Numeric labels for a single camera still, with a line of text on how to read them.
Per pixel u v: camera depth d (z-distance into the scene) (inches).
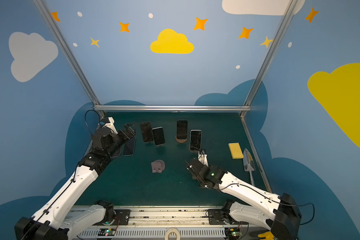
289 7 27.6
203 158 27.5
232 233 28.1
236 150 39.5
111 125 26.1
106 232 27.9
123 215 29.6
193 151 39.9
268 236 26.7
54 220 15.5
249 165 36.7
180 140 41.1
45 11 27.3
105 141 21.8
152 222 29.2
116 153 23.8
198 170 23.0
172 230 27.8
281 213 15.7
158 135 37.5
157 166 35.6
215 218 29.2
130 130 26.3
